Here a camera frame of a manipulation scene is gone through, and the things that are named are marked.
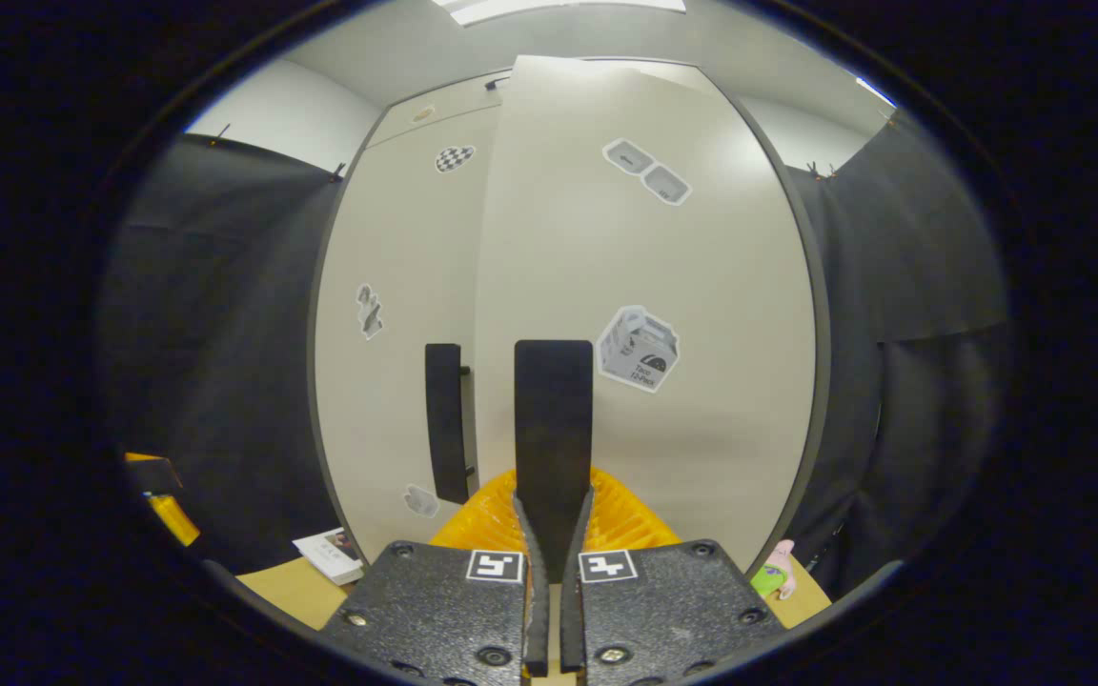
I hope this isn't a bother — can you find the pink and green plush toy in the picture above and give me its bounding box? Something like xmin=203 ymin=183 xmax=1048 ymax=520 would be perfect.
xmin=751 ymin=539 xmax=798 ymax=601

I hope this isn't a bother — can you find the black door handle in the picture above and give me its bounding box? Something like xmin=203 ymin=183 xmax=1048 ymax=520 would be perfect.
xmin=514 ymin=340 xmax=595 ymax=582
xmin=425 ymin=343 xmax=471 ymax=504

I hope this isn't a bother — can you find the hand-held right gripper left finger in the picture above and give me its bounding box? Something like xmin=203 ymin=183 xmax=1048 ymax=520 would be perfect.
xmin=318 ymin=467 xmax=551 ymax=686

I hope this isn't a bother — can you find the beige double-door shoe cabinet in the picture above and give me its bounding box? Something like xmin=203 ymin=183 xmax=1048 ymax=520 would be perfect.
xmin=306 ymin=55 xmax=831 ymax=582

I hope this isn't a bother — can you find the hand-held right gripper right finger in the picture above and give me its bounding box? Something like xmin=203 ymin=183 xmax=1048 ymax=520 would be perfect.
xmin=559 ymin=465 xmax=790 ymax=686

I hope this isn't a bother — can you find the white booklet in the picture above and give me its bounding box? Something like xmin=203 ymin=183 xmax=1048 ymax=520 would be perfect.
xmin=292 ymin=527 xmax=366 ymax=585

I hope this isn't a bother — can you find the large ceiling light panel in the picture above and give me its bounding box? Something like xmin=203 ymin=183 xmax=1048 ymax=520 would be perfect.
xmin=435 ymin=0 xmax=688 ymax=27

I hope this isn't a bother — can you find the beige cabinet drawer front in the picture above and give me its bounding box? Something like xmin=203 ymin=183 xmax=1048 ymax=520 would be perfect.
xmin=365 ymin=71 xmax=512 ymax=149

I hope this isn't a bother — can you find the beige cabinet door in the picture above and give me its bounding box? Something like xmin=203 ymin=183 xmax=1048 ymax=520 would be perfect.
xmin=314 ymin=105 xmax=502 ymax=563
xmin=473 ymin=55 xmax=817 ymax=573

